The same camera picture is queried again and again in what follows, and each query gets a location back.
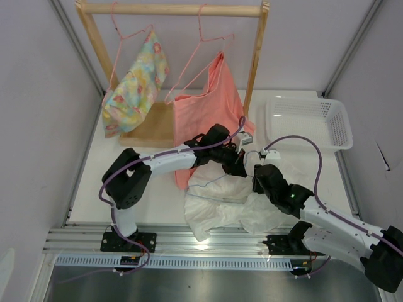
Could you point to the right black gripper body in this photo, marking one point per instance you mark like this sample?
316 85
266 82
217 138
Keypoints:
257 187

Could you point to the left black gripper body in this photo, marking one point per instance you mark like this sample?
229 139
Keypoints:
228 158

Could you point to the white pleated skirt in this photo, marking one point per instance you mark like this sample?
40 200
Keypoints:
256 215

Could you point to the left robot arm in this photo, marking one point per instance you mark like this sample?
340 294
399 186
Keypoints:
126 180

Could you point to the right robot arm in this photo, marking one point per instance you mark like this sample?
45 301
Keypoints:
372 250

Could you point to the salmon pink skirt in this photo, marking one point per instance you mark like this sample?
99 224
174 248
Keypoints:
219 103

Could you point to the floral patterned skirt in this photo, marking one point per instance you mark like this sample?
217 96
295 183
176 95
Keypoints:
127 106

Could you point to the pink hanger with floral skirt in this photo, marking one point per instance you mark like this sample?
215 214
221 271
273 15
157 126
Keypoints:
118 59

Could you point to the wooden clothes rack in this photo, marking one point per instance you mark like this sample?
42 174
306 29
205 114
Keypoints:
157 130

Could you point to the white plastic basket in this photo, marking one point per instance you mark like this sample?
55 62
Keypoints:
324 121

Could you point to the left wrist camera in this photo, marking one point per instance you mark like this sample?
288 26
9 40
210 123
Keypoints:
242 139

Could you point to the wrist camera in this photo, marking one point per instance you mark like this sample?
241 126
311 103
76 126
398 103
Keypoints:
270 157
242 139

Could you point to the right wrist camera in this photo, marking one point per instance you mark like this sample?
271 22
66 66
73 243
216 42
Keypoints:
270 157

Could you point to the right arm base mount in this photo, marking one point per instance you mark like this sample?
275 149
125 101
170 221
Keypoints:
289 243

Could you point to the aluminium mounting rail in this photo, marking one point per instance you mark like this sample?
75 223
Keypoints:
177 241

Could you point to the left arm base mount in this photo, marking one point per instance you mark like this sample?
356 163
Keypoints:
112 242

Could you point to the white slotted cable duct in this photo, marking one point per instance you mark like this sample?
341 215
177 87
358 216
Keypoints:
160 262

